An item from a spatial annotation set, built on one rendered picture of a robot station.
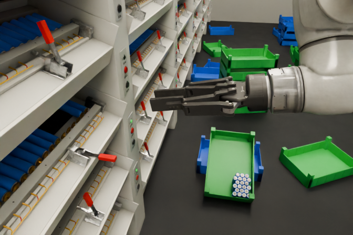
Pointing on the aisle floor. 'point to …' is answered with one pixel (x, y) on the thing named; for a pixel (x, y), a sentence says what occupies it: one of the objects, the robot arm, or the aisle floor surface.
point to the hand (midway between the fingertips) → (167, 99)
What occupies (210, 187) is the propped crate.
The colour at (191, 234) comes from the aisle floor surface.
